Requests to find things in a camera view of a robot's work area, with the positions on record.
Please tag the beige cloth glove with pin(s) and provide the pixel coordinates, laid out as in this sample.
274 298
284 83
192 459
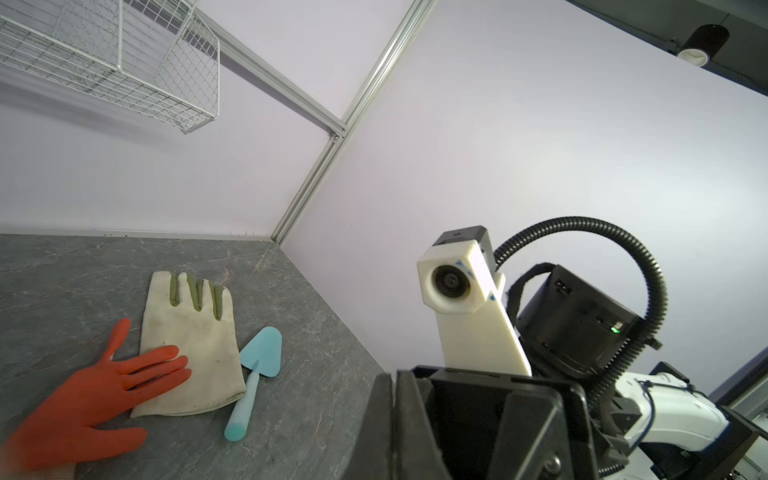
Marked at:
197 317

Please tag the white wire shelf basket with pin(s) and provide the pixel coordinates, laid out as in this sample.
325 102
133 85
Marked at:
156 58

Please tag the teal garden trowel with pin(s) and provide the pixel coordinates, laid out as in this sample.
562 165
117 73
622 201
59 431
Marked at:
262 357

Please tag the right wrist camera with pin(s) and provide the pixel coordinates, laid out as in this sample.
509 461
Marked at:
459 282

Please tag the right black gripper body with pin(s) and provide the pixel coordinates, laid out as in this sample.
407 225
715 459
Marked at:
568 328

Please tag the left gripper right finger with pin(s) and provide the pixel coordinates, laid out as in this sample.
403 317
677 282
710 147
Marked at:
416 451

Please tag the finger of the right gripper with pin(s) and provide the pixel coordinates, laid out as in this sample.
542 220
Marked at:
500 426

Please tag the red rubber glove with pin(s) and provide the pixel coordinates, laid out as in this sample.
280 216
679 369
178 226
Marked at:
63 429

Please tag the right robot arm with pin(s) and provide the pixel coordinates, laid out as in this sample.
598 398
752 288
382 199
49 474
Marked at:
647 426

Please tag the black ceiling spotlight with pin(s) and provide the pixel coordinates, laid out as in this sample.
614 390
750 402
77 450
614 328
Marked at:
703 44

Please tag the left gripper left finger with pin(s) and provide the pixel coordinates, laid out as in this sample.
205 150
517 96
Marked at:
372 455

